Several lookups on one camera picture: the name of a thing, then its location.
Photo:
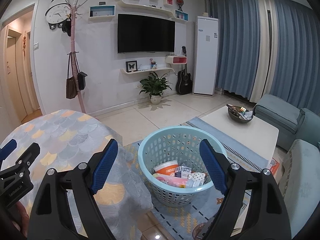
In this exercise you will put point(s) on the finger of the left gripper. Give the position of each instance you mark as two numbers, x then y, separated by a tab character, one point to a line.
7	149

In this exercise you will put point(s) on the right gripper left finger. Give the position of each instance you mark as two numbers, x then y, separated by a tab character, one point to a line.
100	165

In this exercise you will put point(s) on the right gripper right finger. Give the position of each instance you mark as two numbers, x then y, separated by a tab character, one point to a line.
216	165

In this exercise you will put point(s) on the white blue milk carton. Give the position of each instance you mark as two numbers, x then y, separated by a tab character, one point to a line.
183	172

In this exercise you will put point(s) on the orange white paper cup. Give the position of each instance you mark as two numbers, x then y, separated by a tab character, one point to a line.
166	168

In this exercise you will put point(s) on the light blue laundry basket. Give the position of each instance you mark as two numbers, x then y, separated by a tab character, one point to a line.
179	144

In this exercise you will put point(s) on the pink yellow snack tube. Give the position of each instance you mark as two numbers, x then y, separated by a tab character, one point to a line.
174	181

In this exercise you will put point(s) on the patterned tablecloth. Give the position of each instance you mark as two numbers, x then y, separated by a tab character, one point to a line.
67	138

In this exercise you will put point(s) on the white coffee table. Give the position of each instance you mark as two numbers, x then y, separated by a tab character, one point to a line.
257	135

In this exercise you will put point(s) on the dark snack bowl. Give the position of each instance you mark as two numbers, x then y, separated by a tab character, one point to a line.
239	114

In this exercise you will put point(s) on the blue patterned rug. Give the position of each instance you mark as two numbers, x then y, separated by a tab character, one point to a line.
180	221

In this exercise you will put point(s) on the brown hanging bag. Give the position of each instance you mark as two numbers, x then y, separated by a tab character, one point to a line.
71	90

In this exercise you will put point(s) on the black guitar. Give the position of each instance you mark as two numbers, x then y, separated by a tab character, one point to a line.
184	83

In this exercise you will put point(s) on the potted green plant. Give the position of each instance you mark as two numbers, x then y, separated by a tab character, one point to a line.
155	86

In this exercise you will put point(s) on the black hanging bag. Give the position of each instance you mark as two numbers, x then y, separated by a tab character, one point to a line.
82	80

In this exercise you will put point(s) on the teal sofa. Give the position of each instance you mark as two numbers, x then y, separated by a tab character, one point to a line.
299	185

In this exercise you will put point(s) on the black television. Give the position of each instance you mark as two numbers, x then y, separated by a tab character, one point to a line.
138	33

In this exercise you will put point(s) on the white tall air conditioner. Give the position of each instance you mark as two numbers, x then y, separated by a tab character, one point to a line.
206	55

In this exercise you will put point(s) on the blue curtains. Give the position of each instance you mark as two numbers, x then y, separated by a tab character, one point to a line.
268	47

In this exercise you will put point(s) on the blue box shelf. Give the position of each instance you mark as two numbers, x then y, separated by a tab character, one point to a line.
102	11

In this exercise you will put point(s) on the pink coat rack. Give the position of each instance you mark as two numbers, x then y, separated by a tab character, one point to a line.
74	7

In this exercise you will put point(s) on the white wall shelf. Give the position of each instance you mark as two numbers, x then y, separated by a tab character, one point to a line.
140	71

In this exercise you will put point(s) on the butterfly picture frame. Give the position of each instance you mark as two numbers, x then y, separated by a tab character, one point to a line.
131	66

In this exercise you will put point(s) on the white red wall box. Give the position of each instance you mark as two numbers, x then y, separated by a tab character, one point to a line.
176	59

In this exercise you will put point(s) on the white wall clock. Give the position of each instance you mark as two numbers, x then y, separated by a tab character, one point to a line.
58	12

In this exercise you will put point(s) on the upper curved wall shelf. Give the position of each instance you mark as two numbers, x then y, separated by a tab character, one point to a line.
168	13

